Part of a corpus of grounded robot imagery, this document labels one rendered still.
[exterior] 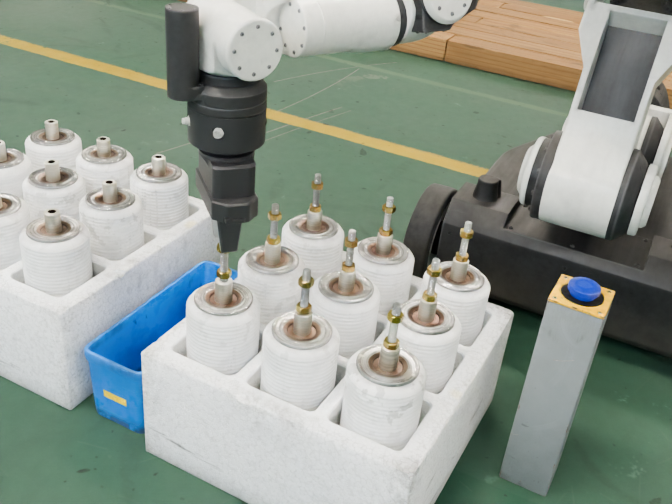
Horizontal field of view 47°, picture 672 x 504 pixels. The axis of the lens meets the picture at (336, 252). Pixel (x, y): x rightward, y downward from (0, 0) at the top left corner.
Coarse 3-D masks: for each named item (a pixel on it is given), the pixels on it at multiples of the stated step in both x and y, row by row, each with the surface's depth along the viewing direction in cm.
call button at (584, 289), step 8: (576, 280) 98; (584, 280) 98; (592, 280) 98; (568, 288) 97; (576, 288) 96; (584, 288) 96; (592, 288) 96; (600, 288) 97; (576, 296) 97; (584, 296) 96; (592, 296) 96
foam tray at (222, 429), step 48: (384, 336) 109; (480, 336) 111; (144, 384) 104; (192, 384) 99; (240, 384) 98; (336, 384) 105; (480, 384) 110; (192, 432) 103; (240, 432) 99; (288, 432) 94; (336, 432) 92; (432, 432) 94; (240, 480) 103; (288, 480) 98; (336, 480) 94; (384, 480) 90; (432, 480) 100
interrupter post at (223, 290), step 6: (216, 282) 99; (222, 282) 99; (228, 282) 99; (216, 288) 99; (222, 288) 99; (228, 288) 99; (216, 294) 100; (222, 294) 99; (228, 294) 100; (216, 300) 100; (222, 300) 100; (228, 300) 100
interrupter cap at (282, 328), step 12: (288, 312) 99; (276, 324) 97; (288, 324) 97; (312, 324) 98; (324, 324) 98; (276, 336) 95; (288, 336) 95; (300, 336) 96; (312, 336) 96; (324, 336) 96; (300, 348) 93; (312, 348) 94
